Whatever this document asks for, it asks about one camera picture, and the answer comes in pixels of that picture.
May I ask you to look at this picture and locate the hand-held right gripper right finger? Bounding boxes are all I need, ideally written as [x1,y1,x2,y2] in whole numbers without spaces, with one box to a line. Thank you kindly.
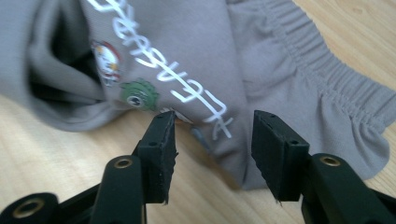
[250,109,396,224]

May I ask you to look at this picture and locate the grey pants with white print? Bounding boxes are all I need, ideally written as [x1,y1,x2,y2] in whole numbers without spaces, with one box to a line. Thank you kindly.
[0,0,396,191]

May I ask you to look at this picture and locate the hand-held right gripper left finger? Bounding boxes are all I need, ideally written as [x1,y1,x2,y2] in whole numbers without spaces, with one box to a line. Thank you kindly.
[89,109,179,224]

